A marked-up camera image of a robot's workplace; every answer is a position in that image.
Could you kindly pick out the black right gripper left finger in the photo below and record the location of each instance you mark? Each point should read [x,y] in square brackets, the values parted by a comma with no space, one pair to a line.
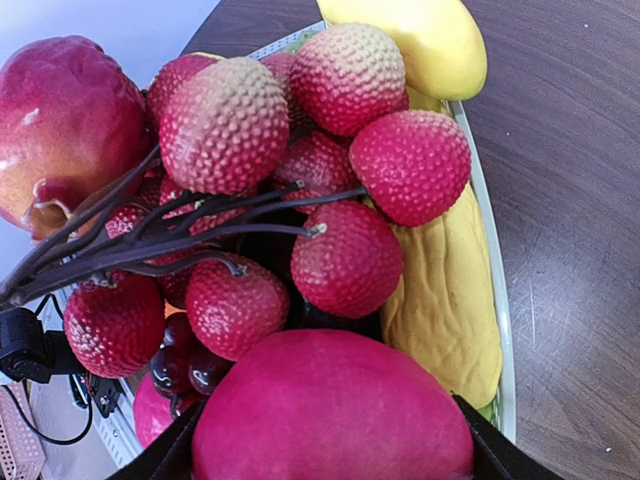
[169,457]

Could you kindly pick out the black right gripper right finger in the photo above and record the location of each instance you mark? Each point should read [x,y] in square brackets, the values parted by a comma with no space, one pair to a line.
[495,457]

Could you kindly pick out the red lychee bunch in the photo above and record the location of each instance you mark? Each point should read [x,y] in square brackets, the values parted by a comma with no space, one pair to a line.
[257,188]

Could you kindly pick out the dark red fruit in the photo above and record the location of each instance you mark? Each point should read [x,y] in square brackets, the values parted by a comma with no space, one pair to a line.
[72,122]

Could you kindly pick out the pink red round fruit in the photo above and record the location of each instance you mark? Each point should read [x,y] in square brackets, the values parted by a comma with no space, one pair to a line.
[151,412]

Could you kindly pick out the long yellow fruit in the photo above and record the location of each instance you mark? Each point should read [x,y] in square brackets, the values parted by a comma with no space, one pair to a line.
[441,44]

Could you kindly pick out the dark purple grape bunch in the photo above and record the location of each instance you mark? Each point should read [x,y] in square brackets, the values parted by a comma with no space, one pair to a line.
[183,370]

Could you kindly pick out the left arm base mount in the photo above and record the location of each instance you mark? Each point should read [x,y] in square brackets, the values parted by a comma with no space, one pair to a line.
[29,352]

